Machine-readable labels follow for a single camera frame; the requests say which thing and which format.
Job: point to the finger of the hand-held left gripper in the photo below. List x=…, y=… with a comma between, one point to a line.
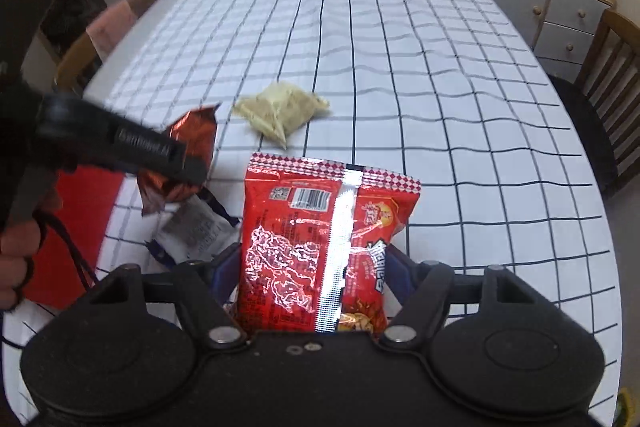
x=150, y=147

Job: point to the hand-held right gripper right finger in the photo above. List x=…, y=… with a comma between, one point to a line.
x=400, y=269

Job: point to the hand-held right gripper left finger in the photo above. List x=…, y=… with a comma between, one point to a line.
x=226, y=269

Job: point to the copper foil snack packet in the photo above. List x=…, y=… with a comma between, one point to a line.
x=197, y=132

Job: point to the red snack packet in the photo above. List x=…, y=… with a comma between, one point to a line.
x=290, y=247

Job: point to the white cardboard box red outside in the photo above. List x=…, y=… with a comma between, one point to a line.
x=75, y=217

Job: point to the person's left hand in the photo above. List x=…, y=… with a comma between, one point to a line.
x=20, y=242

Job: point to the white blue snack packet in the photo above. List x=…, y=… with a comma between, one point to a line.
x=192, y=227

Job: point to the pink towel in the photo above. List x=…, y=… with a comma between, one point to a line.
x=110, y=29

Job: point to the beige snack packet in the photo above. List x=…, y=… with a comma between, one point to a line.
x=280, y=109

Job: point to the white checked tablecloth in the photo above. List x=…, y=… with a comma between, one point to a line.
x=400, y=107

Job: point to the wooden slatted chair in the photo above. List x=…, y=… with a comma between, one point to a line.
x=620, y=57

